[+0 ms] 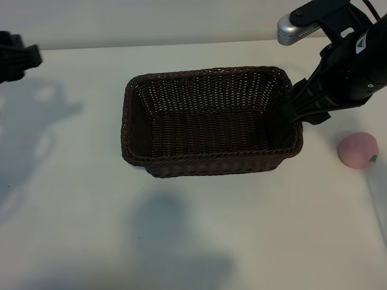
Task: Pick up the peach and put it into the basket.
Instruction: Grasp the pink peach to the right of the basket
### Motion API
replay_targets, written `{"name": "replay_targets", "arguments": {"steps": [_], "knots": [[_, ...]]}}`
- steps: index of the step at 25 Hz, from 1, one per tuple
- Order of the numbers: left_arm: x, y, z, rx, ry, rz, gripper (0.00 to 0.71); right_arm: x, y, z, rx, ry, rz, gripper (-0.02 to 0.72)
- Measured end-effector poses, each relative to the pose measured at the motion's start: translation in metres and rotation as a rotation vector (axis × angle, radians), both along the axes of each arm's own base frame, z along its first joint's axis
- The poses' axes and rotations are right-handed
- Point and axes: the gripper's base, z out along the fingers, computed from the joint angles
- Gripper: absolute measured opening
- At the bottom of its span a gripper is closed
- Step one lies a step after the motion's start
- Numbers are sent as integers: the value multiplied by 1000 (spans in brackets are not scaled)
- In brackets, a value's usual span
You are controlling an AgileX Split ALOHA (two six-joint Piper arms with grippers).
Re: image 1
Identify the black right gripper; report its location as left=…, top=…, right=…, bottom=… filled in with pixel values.
left=287, top=41, right=369, bottom=126

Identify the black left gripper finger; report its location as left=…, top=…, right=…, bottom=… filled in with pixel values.
left=0, top=30, right=41, bottom=66
left=0, top=55, right=43, bottom=86

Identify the pink peach with green leaf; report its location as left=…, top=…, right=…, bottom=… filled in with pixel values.
left=337, top=131, right=379, bottom=169

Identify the dark brown woven basket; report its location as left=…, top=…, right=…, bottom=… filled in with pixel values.
left=120, top=65, right=304, bottom=179

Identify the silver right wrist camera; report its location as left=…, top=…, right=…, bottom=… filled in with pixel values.
left=277, top=14, right=321, bottom=47

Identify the black right camera mount bracket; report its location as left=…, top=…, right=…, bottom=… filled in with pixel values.
left=288, top=0, right=376, bottom=39

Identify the dark right arm cable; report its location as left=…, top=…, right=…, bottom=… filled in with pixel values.
left=361, top=0, right=382, bottom=21

